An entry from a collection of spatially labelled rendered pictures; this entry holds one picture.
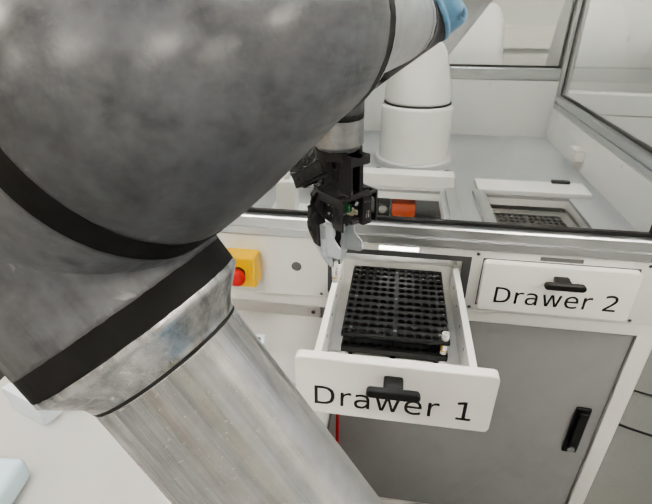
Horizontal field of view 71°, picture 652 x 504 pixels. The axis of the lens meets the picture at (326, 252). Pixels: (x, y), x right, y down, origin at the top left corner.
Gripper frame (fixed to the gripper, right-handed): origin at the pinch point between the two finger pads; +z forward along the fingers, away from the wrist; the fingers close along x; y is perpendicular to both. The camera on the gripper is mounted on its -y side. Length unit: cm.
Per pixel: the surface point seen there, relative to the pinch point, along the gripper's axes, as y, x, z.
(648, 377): 20, 147, 104
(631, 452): 33, 103, 102
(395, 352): 14.8, 1.5, 12.2
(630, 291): 31, 48, 12
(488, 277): 11.9, 29.8, 10.4
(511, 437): 19, 41, 59
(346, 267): -11.0, 11.8, 12.0
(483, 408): 30.8, 3.5, 12.6
